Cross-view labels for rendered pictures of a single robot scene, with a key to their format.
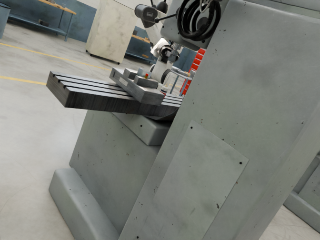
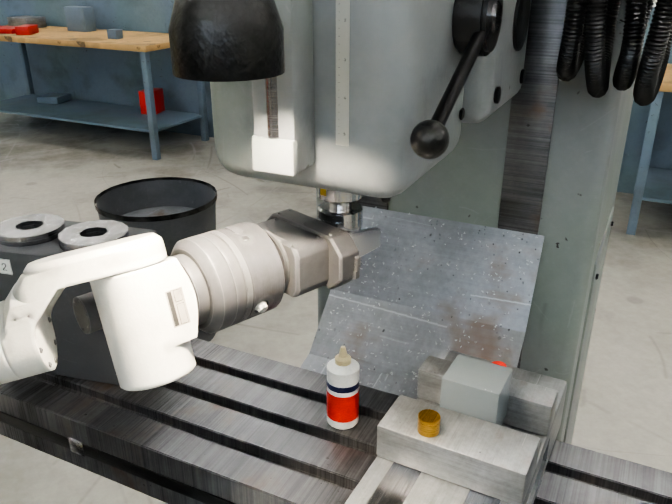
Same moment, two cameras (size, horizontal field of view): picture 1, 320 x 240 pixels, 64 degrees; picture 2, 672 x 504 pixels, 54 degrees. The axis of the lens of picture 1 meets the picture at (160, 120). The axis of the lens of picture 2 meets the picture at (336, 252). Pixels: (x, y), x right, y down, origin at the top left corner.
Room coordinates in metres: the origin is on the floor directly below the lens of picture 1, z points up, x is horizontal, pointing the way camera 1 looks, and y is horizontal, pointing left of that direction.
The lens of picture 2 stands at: (1.73, 0.71, 1.51)
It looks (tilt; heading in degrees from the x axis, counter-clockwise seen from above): 24 degrees down; 256
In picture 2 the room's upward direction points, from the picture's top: straight up
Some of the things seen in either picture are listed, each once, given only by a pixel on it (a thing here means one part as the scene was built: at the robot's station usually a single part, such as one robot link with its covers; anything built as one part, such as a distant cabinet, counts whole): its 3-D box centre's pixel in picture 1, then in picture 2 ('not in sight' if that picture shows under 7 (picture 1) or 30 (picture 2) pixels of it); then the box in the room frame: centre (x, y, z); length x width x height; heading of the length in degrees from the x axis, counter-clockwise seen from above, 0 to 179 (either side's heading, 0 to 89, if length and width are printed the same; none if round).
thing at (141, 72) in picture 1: (143, 75); (475, 396); (1.45, 0.19, 1.08); 0.06 x 0.05 x 0.06; 138
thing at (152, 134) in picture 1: (146, 116); not in sight; (1.57, 0.09, 0.83); 0.50 x 0.35 x 0.12; 50
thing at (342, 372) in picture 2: (163, 91); (342, 384); (1.55, 0.05, 1.02); 0.04 x 0.04 x 0.11
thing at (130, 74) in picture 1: (136, 75); (456, 446); (1.48, 0.23, 1.06); 0.15 x 0.06 x 0.04; 138
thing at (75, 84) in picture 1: (153, 102); (337, 464); (1.57, 0.08, 0.93); 1.24 x 0.23 x 0.08; 140
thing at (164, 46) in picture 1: (167, 53); (271, 262); (1.65, 0.13, 1.23); 0.13 x 0.12 x 0.10; 119
